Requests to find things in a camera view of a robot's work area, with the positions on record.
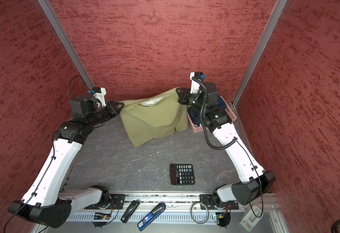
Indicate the left small circuit board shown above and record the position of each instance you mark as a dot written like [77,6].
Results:
[102,216]

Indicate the pink plastic basket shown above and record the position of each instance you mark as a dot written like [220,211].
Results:
[195,122]

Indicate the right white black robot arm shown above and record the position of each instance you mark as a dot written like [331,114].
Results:
[221,134]

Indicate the olive green skirt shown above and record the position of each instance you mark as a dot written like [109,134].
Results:
[154,117]

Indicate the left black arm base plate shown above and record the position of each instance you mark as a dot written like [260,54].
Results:
[115,201]

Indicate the right small circuit board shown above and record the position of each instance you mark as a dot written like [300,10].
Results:
[222,219]

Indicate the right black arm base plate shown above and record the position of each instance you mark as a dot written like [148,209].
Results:
[213,202]

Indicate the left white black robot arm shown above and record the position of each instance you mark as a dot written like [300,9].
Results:
[46,202]

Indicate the grey plastic dispenser box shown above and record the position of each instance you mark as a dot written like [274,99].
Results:
[251,218]

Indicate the small circuit board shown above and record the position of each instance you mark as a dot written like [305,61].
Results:
[222,219]
[102,216]

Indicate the blue black stapler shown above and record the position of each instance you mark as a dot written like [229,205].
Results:
[151,216]

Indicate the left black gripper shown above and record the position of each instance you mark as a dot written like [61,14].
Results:
[114,111]

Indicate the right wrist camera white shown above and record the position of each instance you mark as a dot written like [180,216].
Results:
[196,79]

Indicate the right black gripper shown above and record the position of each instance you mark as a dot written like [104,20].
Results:
[184,97]

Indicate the blue denim skirt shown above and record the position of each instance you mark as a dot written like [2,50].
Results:
[214,119]

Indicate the black desk calculator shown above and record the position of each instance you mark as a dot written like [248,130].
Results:
[182,174]

